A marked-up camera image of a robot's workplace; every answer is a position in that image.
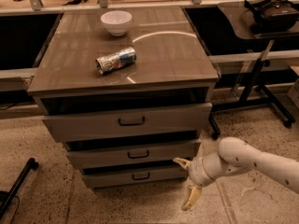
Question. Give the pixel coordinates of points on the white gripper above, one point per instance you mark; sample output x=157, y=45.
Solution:
x=196, y=171

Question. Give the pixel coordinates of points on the grey drawer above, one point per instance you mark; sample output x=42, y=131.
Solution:
x=134, y=176
x=129, y=122
x=113, y=156

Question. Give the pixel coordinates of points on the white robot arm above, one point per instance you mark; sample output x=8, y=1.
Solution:
x=235, y=157

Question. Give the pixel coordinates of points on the grey drawer cabinet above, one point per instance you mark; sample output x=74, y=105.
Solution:
x=171, y=68

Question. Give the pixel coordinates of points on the crushed silver blue can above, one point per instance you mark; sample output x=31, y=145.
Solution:
x=115, y=61

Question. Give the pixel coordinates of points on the black rolling side table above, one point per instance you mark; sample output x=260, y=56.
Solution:
x=255, y=92

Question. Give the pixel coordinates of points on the white bowl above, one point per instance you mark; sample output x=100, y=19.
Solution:
x=116, y=22

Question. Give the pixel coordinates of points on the black VR headset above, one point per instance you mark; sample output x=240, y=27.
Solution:
x=273, y=15

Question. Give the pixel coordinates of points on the black stand leg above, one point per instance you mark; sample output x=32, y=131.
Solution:
x=7, y=197

